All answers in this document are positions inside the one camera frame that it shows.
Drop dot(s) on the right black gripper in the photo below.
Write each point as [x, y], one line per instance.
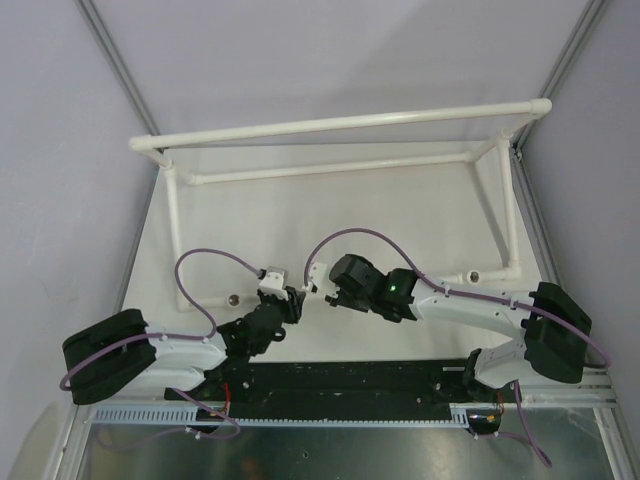
[336, 299]

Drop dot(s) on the white PVC pipe frame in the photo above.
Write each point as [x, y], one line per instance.
[450, 205]

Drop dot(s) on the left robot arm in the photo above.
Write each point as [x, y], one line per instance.
[125, 353]

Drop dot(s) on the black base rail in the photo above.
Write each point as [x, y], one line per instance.
[418, 390]

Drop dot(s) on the white faucet with chrome knob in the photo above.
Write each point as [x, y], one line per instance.
[308, 278]

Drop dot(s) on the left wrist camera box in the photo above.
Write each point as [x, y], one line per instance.
[274, 281]

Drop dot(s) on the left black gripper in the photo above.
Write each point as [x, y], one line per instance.
[292, 305]

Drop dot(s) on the aluminium table frame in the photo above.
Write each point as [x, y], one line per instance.
[549, 431]

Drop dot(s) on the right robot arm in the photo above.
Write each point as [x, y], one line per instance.
[546, 329]

